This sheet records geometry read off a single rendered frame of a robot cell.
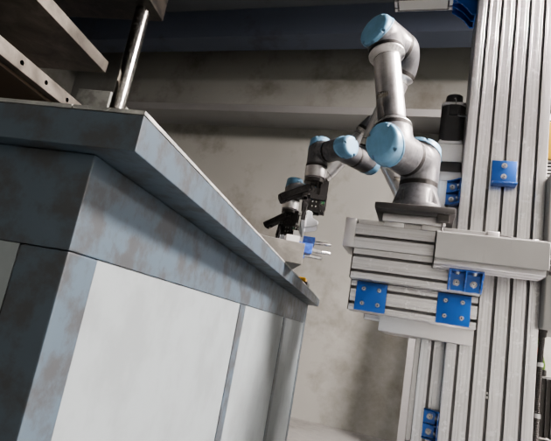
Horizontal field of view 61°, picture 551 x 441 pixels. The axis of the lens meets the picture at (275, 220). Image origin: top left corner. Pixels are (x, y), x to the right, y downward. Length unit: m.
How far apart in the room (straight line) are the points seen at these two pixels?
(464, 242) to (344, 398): 2.56
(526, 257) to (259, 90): 3.51
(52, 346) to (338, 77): 4.04
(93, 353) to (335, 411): 3.28
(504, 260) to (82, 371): 1.03
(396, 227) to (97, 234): 1.07
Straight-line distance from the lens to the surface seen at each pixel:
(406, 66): 1.73
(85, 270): 0.47
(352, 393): 3.70
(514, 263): 1.30
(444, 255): 1.29
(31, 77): 1.70
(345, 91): 4.27
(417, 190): 1.46
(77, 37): 1.95
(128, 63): 2.07
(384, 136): 1.40
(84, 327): 0.50
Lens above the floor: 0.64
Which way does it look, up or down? 12 degrees up
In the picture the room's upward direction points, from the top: 10 degrees clockwise
